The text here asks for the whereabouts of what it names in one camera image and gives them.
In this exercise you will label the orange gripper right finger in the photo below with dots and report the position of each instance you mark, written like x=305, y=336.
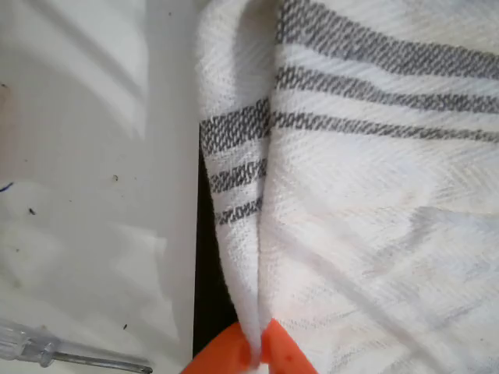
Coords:
x=284, y=350

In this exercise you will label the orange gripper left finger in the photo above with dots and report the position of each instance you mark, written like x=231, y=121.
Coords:
x=222, y=350

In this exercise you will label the white striped towel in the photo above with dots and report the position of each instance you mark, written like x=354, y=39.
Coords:
x=351, y=233

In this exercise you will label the dark grey desk mat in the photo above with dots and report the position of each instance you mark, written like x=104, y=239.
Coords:
x=210, y=292

